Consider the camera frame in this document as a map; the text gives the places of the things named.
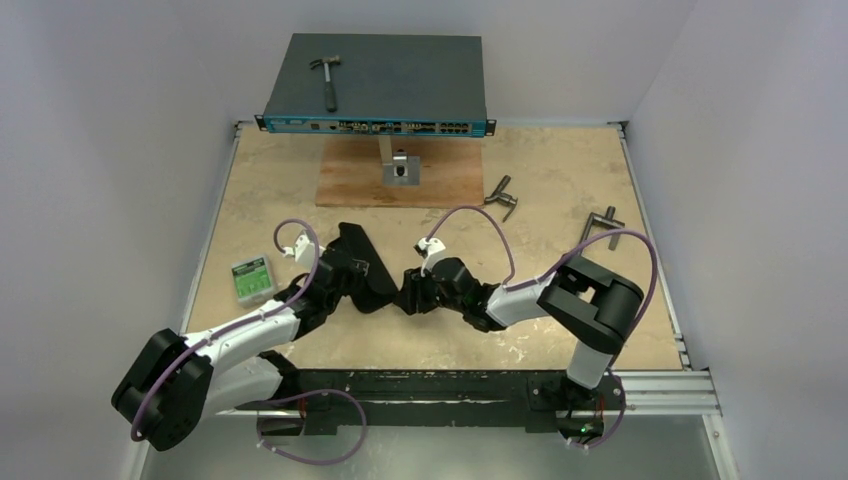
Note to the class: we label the black zip tool case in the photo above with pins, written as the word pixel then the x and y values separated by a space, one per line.
pixel 373 286

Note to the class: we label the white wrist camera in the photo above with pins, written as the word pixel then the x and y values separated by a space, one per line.
pixel 304 251
pixel 432 250

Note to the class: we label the large dark metal handle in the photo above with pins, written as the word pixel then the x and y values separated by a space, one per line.
pixel 601 221

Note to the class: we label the blue rack network switch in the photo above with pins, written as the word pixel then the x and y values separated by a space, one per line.
pixel 399 85

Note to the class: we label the green clear plastic box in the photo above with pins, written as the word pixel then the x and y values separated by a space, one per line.
pixel 253 280

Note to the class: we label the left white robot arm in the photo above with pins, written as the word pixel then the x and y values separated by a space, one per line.
pixel 178 380

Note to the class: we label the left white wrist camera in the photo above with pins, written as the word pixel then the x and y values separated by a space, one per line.
pixel 304 251

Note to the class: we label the brown wooden board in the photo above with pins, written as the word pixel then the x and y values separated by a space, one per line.
pixel 352 173

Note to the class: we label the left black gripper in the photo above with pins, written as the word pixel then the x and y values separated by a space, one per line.
pixel 355 274

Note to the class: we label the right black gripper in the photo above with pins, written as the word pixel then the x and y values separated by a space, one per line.
pixel 424 285

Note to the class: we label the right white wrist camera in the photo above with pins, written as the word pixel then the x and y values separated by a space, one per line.
pixel 432 250

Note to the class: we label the grey metal stand bracket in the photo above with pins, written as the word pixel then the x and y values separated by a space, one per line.
pixel 399 168

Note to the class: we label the steel claw hammer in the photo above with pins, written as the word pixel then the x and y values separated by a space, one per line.
pixel 326 64

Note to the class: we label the aluminium table frame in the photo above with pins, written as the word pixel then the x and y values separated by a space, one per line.
pixel 559 175

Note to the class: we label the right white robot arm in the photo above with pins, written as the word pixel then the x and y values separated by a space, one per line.
pixel 596 305

